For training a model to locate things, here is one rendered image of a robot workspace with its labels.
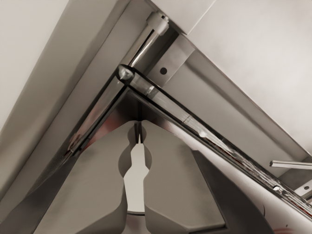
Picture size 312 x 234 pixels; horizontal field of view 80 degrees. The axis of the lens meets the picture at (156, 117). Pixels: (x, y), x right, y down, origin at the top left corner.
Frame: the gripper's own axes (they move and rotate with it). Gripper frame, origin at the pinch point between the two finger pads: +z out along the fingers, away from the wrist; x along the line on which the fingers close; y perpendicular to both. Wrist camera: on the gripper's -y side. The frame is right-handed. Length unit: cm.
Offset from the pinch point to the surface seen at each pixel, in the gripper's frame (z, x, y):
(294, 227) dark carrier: 1.5, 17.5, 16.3
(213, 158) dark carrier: 1.5, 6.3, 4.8
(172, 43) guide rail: 6.5, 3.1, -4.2
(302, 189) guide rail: 6.5, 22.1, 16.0
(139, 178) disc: 1.4, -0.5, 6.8
